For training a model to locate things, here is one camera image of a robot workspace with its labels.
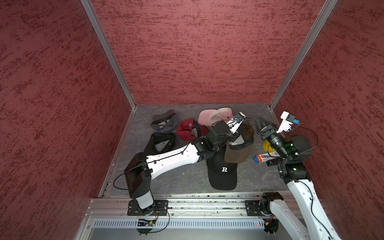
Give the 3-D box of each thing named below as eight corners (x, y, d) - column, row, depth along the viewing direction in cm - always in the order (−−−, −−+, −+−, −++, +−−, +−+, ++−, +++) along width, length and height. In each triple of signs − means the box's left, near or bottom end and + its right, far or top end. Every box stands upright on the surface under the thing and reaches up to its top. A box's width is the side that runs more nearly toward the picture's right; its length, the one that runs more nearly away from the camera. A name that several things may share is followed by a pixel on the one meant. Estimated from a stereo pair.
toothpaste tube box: (255, 163, 92) (256, 162, 90) (252, 157, 94) (253, 156, 92) (278, 157, 94) (280, 155, 93) (274, 151, 97) (276, 149, 95)
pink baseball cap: (198, 125, 110) (198, 121, 106) (198, 112, 119) (198, 107, 115) (232, 125, 110) (234, 121, 106) (230, 112, 119) (231, 107, 115)
